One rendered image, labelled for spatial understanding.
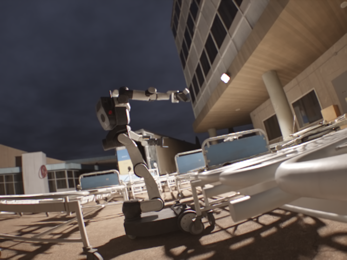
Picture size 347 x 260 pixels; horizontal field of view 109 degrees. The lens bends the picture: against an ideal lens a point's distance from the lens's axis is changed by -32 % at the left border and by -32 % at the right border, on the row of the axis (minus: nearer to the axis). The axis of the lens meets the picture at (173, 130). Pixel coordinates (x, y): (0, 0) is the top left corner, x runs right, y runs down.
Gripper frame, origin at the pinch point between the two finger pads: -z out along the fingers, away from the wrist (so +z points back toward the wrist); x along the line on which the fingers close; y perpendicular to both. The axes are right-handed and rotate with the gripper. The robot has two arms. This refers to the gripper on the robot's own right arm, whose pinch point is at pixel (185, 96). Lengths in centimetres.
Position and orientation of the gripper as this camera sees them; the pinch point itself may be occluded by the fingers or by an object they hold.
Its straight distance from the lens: 168.8
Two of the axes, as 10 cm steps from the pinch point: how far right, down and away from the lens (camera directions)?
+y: -6.3, 7.7, -1.2
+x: 6.8, 6.2, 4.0
